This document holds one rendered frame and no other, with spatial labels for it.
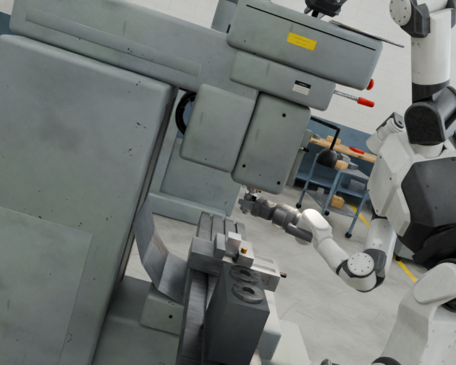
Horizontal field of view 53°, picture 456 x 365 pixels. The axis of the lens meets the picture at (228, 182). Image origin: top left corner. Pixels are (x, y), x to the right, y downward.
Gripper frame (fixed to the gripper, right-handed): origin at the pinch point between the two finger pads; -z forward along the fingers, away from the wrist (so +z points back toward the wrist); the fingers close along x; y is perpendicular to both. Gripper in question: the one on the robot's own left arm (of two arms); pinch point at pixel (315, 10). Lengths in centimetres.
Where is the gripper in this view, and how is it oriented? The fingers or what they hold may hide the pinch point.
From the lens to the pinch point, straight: 162.1
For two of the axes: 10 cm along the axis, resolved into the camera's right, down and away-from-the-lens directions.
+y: 1.5, -9.6, 2.4
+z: 3.6, -1.7, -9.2
